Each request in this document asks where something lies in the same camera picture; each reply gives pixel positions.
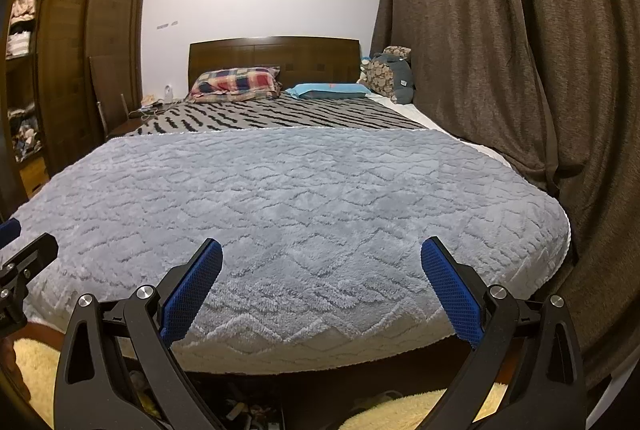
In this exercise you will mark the folded clothes on shelves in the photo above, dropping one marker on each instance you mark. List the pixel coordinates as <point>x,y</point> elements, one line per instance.
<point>22,24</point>

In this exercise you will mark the yellow fuzzy clothing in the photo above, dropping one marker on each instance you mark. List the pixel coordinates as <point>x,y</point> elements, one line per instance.
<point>37,375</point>

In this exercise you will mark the grey plush toy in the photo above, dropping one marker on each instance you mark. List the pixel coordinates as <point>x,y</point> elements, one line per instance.
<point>402,82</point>

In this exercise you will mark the white bed sheet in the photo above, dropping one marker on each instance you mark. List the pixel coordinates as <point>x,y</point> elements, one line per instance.
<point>450,129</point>

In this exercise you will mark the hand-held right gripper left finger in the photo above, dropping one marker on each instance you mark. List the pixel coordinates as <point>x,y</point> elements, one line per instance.
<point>192,290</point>

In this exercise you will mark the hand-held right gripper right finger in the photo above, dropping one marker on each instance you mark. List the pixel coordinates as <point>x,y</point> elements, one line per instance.
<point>452,295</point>

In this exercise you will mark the wooden wardrobe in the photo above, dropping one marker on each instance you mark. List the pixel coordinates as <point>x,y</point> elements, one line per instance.
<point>90,59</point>

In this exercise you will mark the plaid pillow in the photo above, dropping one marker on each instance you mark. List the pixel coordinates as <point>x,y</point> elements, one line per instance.
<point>235,82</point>

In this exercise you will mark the wooden chair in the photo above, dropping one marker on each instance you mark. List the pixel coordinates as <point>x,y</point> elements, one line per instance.
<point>112,109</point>

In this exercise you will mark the grey plush blanket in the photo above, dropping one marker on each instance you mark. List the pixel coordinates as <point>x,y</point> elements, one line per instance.
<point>300,200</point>

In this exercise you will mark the blue pillow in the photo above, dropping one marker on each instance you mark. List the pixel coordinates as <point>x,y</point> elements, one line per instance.
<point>325,90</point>

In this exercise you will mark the grey black striped blanket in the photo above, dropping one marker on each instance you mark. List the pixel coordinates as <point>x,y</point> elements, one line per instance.
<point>280,114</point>

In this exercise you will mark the wooden headboard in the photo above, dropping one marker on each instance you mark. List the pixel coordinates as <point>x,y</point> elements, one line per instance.
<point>275,54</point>

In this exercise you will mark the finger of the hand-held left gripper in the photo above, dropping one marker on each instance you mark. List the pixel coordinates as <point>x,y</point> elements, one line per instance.
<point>35,252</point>
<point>9,232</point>

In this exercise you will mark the brown curtain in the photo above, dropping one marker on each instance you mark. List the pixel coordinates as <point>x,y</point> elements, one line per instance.
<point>490,59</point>

